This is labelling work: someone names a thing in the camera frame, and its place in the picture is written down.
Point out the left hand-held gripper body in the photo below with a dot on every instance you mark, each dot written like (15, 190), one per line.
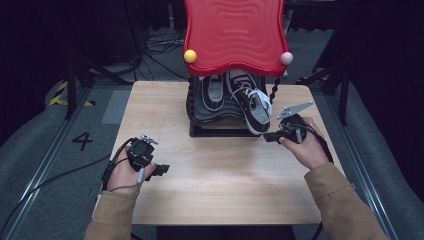
(140, 153)

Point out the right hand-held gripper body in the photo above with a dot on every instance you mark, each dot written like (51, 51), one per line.
(293, 130)

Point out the person's left hand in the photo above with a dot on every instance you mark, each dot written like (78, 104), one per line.
(125, 176)

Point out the black white canvas sneaker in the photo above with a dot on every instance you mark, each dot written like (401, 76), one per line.
(213, 93)
(255, 106)

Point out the red and black shoe rack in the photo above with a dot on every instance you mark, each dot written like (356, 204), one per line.
(233, 33)

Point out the black metal stand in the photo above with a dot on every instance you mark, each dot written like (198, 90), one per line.
(343, 96)
(70, 90)

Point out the person's right hand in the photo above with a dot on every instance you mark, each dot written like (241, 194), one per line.
(311, 151)

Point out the yellow black floor tape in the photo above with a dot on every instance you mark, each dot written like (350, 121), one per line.
(56, 99)

